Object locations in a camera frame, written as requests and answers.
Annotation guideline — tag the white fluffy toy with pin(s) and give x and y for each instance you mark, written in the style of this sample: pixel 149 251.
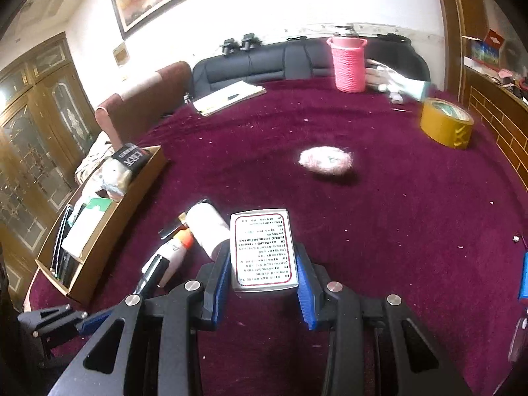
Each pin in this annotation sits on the white fluffy toy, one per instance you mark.
pixel 111 177

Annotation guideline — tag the wooden door frame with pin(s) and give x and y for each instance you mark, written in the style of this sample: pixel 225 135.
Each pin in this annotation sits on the wooden door frame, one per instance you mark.
pixel 449 29

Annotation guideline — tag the maroon tablecloth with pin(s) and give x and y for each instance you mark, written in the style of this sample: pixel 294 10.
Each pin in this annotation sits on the maroon tablecloth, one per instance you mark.
pixel 392 222

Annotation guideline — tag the black clamp device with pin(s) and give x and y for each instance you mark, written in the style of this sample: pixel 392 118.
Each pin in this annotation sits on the black clamp device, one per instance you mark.
pixel 229 45
pixel 249 41

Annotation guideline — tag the green white medicine box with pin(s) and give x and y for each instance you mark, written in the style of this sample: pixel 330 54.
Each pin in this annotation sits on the green white medicine box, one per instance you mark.
pixel 88 222

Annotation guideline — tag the blue cylindrical object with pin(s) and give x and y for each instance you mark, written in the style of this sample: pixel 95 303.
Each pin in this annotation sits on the blue cylindrical object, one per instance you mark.
pixel 524 276

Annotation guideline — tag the white glue bottle orange cap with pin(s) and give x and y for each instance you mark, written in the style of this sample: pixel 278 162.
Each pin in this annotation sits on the white glue bottle orange cap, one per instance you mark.
pixel 171 255

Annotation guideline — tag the cardboard box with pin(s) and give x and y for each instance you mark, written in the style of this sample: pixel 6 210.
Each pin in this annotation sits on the cardboard box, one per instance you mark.
pixel 107 239

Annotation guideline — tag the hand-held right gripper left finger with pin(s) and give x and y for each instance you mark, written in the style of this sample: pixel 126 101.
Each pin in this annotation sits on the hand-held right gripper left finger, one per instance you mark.
pixel 220 293

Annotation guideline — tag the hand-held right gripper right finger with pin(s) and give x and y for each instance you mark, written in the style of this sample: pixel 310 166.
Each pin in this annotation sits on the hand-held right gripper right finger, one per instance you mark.
pixel 307 297

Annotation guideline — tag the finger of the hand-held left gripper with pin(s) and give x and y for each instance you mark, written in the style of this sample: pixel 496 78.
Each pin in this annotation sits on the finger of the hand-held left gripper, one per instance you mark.
pixel 95 322

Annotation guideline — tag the black box with white print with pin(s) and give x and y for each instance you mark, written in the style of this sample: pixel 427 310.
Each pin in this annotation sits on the black box with white print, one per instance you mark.
pixel 130 159

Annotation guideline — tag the black marker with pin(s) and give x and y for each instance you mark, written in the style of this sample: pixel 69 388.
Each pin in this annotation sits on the black marker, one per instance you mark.
pixel 150 272

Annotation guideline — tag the black flat packet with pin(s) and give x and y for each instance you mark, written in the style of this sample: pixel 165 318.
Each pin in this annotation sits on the black flat packet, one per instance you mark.
pixel 66 264

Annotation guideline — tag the ornate wooden glass door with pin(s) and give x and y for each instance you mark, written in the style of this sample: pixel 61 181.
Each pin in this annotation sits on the ornate wooden glass door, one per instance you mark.
pixel 37 140

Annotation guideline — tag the pink fluffy ball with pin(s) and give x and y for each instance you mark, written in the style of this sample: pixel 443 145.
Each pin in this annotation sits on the pink fluffy ball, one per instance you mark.
pixel 326 160

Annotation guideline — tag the white red-bordered card box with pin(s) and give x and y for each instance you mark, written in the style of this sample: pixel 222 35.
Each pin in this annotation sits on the white red-bordered card box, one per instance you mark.
pixel 264 247

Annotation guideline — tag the white cylinder bottle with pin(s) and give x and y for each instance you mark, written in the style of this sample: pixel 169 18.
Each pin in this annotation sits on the white cylinder bottle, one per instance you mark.
pixel 208 227

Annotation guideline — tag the yellow tape roll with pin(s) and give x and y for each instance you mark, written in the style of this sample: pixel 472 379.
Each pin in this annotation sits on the yellow tape roll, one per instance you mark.
pixel 445 132

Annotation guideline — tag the white notebook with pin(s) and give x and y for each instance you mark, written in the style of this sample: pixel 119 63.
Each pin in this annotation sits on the white notebook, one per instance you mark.
pixel 222 99

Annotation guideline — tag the pink knitted basket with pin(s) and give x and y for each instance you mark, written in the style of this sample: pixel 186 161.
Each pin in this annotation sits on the pink knitted basket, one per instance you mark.
pixel 348 66

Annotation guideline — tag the brown armchair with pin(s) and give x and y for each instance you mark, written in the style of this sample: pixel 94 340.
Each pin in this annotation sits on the brown armchair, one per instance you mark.
pixel 136 103

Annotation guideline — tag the white teal packet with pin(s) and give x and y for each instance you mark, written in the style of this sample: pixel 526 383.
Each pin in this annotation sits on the white teal packet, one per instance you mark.
pixel 400 82

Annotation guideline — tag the black leather sofa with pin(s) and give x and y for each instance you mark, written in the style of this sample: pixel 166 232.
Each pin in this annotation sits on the black leather sofa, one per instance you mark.
pixel 264 62

